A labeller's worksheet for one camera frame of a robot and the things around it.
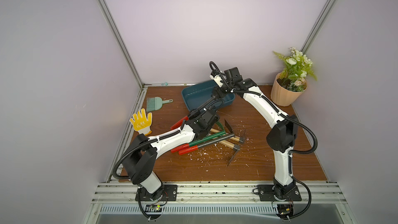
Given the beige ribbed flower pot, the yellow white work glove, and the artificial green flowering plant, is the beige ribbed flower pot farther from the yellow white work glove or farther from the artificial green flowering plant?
the yellow white work glove

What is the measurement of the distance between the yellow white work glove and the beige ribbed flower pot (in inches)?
34.6

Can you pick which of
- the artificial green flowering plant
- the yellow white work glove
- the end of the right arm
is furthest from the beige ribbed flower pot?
the yellow white work glove

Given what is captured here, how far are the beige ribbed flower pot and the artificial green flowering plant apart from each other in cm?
2

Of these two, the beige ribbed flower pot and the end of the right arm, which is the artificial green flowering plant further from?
the end of the right arm

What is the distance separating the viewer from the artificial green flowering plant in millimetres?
916

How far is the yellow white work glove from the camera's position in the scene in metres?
0.97

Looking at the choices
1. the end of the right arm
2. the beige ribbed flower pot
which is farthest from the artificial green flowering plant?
the end of the right arm

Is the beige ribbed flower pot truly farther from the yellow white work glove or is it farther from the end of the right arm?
the yellow white work glove

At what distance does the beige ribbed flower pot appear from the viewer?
0.97 meters

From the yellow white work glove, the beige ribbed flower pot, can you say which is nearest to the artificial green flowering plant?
the beige ribbed flower pot

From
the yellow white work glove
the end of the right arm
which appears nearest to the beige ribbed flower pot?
the end of the right arm

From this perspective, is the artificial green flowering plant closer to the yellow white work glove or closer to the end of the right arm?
the end of the right arm

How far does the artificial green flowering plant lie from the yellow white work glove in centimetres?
92
